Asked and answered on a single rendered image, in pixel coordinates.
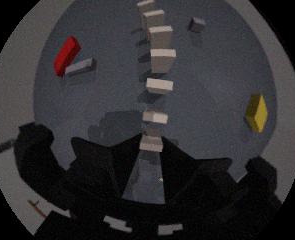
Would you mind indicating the red rectangular block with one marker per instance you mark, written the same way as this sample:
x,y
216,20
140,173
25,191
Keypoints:
x,y
66,54

